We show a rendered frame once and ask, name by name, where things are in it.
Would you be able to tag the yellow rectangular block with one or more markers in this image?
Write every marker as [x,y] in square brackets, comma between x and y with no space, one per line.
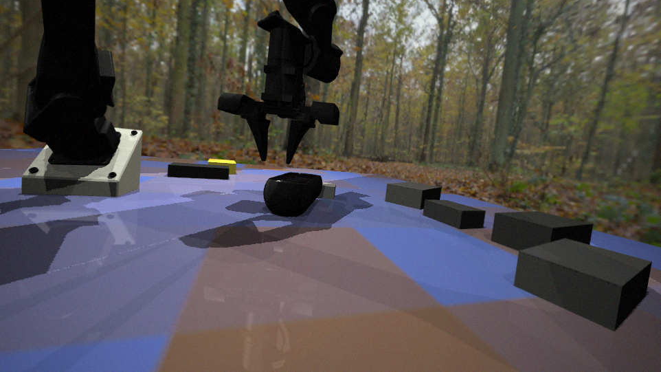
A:
[230,163]

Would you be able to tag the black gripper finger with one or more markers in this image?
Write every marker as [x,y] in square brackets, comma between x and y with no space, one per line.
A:
[259,127]
[297,130]

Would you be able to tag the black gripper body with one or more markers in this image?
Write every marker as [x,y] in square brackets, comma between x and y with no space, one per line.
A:
[282,89]

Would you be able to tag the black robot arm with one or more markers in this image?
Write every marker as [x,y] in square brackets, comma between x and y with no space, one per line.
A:
[68,98]

